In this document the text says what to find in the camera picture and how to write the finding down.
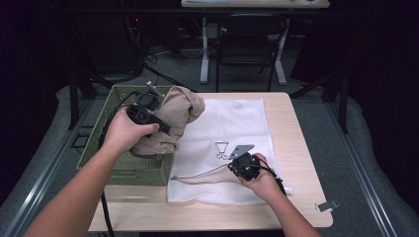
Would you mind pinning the green woven basket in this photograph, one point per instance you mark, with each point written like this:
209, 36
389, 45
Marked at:
138, 169

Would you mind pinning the white-legged desk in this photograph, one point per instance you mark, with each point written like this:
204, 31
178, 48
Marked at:
205, 49

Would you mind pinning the black chair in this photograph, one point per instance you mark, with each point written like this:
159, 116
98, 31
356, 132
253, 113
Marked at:
245, 49

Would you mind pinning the person's left hand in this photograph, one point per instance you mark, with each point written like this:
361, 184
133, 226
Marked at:
123, 135

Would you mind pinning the white mesh laundry bag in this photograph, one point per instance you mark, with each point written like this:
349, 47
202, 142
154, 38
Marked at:
210, 131

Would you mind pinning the grey tape strip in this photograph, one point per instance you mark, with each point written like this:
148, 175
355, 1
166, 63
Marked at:
326, 205

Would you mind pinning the black metal stand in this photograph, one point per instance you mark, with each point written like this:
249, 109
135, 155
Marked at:
73, 98
343, 105

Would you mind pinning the beige garment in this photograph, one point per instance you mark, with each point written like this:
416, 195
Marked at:
179, 110

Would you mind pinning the person's right hand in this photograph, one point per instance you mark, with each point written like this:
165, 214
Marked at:
265, 186

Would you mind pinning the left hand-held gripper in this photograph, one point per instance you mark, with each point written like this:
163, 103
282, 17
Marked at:
143, 113

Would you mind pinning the black equipment case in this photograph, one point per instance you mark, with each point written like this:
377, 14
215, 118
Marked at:
108, 49

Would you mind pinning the metal floor rail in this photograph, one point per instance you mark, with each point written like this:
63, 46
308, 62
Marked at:
49, 171
359, 164

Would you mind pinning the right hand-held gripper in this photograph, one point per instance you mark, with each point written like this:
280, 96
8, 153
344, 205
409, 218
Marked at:
245, 166

